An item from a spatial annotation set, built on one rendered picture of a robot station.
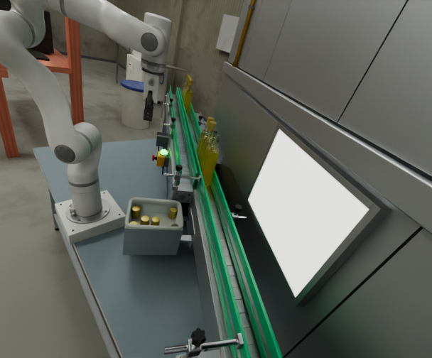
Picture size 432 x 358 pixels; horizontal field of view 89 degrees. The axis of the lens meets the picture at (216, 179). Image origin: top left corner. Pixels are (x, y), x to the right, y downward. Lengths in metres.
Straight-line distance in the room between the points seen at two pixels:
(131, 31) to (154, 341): 0.99
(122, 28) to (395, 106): 0.69
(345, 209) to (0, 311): 1.92
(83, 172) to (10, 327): 1.13
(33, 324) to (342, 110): 1.89
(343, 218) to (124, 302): 0.82
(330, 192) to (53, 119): 0.92
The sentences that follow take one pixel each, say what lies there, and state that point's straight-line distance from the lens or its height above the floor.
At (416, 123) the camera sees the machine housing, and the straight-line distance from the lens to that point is 0.52.
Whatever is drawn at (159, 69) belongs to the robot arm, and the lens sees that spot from 0.85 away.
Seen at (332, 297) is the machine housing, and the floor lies 1.25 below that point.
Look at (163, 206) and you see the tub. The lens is 1.03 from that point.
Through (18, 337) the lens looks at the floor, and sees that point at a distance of 1.89.
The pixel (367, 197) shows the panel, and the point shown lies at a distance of 0.51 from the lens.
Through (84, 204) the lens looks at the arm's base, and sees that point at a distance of 1.16.
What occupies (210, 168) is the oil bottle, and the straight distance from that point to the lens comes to 1.05.
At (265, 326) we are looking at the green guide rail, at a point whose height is 1.12.
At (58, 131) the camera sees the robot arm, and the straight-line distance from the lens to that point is 0.98.
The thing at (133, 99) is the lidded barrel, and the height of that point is 0.51.
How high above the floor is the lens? 1.66
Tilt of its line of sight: 31 degrees down
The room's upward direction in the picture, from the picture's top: 18 degrees clockwise
